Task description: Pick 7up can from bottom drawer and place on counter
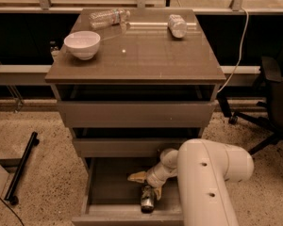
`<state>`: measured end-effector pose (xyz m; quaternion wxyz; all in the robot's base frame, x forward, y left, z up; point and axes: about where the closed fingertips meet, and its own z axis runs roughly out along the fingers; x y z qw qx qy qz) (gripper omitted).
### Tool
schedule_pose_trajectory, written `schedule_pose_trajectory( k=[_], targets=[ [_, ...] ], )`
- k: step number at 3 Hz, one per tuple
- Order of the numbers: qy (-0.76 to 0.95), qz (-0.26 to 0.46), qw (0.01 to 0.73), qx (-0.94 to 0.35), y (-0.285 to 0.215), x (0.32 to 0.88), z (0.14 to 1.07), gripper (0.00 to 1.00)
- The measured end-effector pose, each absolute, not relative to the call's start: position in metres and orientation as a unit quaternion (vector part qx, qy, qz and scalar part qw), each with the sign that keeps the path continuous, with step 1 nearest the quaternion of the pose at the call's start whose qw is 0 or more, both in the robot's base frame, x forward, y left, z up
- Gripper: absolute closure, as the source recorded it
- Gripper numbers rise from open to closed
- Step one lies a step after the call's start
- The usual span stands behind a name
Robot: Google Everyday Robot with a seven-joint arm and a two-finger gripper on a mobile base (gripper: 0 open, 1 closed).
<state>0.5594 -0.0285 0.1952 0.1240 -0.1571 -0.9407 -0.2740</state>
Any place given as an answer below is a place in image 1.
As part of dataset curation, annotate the black floor cable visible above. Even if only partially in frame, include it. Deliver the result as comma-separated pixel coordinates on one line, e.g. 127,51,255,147
0,182,26,226

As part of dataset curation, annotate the open bottom drawer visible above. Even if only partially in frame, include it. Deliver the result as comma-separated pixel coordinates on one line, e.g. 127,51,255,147
72,157,184,226

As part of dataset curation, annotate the black bar with wheels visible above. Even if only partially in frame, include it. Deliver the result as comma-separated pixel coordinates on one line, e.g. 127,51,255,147
4,132,40,205

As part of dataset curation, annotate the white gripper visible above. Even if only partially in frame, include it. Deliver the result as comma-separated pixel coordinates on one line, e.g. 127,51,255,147
127,163,177,201

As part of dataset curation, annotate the crushed clear plastic bottle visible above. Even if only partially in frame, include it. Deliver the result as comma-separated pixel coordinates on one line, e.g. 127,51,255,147
168,14,188,39

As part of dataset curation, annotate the middle drawer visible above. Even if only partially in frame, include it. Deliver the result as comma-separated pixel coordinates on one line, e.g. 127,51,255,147
73,137,187,157

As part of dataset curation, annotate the white cable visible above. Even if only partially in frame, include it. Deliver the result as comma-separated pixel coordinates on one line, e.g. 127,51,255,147
216,8,249,94

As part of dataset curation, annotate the grey drawer cabinet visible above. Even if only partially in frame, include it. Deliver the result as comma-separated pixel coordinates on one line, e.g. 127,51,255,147
44,8,226,226

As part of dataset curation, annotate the top drawer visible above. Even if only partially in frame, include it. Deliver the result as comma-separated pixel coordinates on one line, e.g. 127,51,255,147
57,102,215,128

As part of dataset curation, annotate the clear plastic water bottle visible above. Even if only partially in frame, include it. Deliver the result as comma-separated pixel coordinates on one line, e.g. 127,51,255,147
89,8,130,29

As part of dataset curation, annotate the small bottle behind cabinet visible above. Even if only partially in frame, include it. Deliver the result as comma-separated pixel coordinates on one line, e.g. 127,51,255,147
50,40,59,60

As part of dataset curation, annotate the black office chair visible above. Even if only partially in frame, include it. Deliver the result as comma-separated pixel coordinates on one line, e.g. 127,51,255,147
217,47,283,154

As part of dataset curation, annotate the white bowl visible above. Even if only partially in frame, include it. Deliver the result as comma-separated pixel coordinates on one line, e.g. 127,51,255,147
64,31,101,60

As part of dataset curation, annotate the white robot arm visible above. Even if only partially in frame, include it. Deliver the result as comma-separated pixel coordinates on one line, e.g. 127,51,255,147
128,138,254,226

